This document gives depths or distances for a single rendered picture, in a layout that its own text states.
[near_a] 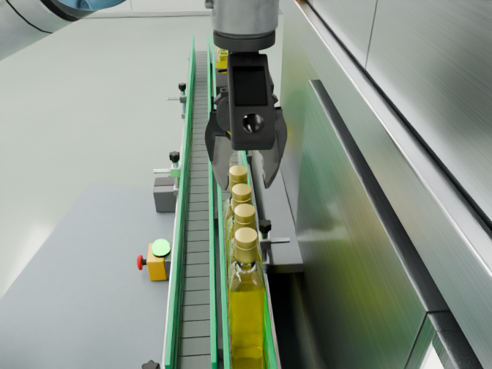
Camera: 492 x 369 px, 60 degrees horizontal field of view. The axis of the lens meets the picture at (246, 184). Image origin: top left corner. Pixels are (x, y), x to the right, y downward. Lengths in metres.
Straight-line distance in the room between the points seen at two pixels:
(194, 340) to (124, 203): 0.66
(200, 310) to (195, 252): 0.17
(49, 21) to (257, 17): 0.20
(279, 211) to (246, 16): 0.73
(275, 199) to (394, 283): 0.77
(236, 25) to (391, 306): 0.32
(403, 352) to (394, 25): 0.32
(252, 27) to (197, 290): 0.62
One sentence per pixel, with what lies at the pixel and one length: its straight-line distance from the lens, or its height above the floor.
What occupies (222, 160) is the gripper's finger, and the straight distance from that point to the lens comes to 0.55.
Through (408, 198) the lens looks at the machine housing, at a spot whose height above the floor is 1.37.
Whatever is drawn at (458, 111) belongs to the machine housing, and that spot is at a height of 1.45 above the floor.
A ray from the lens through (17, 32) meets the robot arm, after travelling 0.40.
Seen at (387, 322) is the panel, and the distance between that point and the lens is 0.45.
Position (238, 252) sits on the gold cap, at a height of 1.14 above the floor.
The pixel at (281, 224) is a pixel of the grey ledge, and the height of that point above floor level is 0.88.
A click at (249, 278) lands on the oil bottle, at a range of 0.68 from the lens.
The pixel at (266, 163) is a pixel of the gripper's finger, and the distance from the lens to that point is 0.56.
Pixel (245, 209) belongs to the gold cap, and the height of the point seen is 1.16.
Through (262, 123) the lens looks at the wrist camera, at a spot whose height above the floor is 1.38.
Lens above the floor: 1.59
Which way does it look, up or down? 36 degrees down
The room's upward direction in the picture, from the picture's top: straight up
